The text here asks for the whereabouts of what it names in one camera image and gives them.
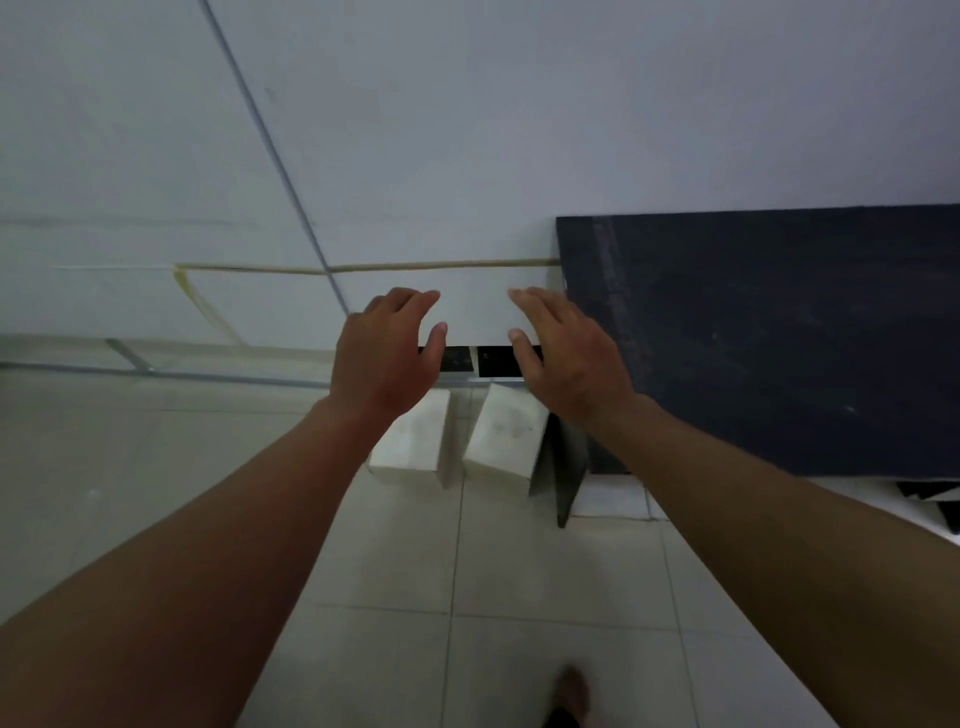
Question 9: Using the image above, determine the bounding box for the person's left hand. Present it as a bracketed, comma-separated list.
[328, 287, 450, 431]

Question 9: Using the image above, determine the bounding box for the person's right hand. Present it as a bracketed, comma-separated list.
[507, 286, 640, 434]

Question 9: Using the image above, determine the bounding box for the white wall panel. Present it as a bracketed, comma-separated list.
[330, 264, 565, 351]

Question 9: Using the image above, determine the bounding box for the person's right forearm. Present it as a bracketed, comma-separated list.
[581, 391, 960, 728]

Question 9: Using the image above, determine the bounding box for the person's left forearm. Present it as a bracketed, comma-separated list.
[0, 396, 400, 728]

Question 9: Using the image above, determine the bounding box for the black baseboard tile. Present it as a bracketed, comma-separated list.
[477, 345, 543, 381]
[418, 345, 478, 375]

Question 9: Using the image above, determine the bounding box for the white rectangular block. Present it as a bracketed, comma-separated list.
[462, 382, 554, 494]
[366, 388, 452, 490]

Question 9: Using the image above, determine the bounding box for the yellowish tape strip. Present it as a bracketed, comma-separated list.
[173, 258, 564, 346]

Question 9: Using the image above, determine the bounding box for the large dark grey board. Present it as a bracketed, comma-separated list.
[555, 204, 960, 479]

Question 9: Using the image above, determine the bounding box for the thin metal wall strip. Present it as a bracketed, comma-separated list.
[198, 0, 351, 316]

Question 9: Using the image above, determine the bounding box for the metal floor rail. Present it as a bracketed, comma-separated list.
[0, 338, 333, 391]

